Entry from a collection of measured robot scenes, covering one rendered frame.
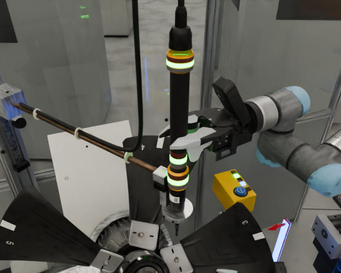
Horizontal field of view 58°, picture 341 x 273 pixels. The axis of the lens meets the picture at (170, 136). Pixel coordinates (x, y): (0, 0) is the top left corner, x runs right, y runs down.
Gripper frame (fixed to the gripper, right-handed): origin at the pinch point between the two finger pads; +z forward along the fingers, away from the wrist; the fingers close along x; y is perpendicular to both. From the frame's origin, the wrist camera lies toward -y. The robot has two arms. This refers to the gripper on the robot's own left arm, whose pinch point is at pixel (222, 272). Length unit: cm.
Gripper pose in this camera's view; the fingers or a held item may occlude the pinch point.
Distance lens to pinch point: 86.0
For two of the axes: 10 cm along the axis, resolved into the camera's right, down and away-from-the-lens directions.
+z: -8.4, -3.0, 4.5
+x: 0.7, 7.7, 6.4
